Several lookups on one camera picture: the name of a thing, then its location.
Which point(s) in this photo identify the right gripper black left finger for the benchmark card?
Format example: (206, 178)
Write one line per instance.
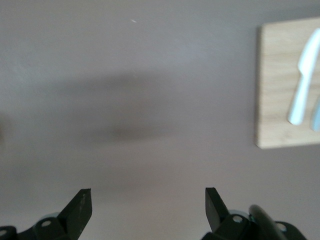
(72, 217)

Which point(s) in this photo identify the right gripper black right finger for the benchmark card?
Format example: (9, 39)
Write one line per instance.
(220, 222)

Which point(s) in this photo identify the grey plastic knife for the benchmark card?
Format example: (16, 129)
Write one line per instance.
(316, 115)

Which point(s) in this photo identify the bamboo cutting board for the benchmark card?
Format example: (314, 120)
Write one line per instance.
(277, 75)

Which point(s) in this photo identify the white plastic knife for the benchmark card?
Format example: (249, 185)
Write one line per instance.
(306, 75)

